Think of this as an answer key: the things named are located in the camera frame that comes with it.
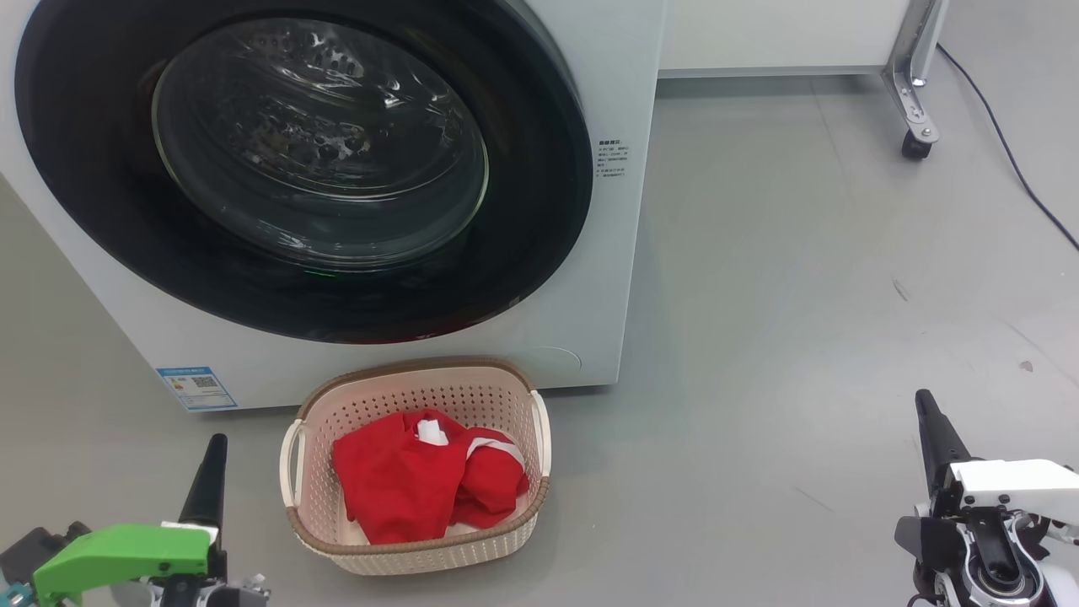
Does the black round glass washer door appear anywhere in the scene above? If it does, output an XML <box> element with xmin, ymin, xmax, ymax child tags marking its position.
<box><xmin>14</xmin><ymin>0</ymin><xmax>594</xmax><ymax>346</ymax></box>

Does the white washing machine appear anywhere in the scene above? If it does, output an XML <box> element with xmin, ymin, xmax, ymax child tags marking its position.
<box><xmin>0</xmin><ymin>0</ymin><xmax>668</xmax><ymax>415</ymax></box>

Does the round washer filter cover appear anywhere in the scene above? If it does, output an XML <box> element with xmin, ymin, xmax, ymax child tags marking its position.
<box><xmin>526</xmin><ymin>345</ymin><xmax>583</xmax><ymax>385</ymax></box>

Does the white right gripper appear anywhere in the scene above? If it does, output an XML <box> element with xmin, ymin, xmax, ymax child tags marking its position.
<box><xmin>894</xmin><ymin>389</ymin><xmax>1079</xmax><ymax>584</ymax></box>

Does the cream perforated laundry basket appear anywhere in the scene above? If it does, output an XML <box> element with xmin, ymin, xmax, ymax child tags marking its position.
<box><xmin>279</xmin><ymin>356</ymin><xmax>554</xmax><ymax>577</ymax></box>

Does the blue energy label sticker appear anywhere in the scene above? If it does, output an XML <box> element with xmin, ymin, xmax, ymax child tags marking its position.
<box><xmin>155</xmin><ymin>364</ymin><xmax>239</xmax><ymax>413</ymax></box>

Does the white partition panel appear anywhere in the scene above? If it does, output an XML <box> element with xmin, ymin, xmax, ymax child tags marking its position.
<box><xmin>657</xmin><ymin>0</ymin><xmax>916</xmax><ymax>79</ymax></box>

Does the black floor cable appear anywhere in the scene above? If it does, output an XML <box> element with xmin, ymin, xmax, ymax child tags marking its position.
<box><xmin>935</xmin><ymin>43</ymin><xmax>1079</xmax><ymax>252</ymax></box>

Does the red garment with white trim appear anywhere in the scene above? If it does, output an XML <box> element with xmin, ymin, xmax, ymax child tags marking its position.
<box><xmin>330</xmin><ymin>408</ymin><xmax>531</xmax><ymax>546</ymax></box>

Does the metal partition leg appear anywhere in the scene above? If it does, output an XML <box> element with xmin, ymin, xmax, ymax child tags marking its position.
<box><xmin>880</xmin><ymin>0</ymin><xmax>953</xmax><ymax>145</ymax></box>

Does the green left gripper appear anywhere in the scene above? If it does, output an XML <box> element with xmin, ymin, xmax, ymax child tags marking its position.
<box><xmin>31</xmin><ymin>433</ymin><xmax>272</xmax><ymax>607</ymax></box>

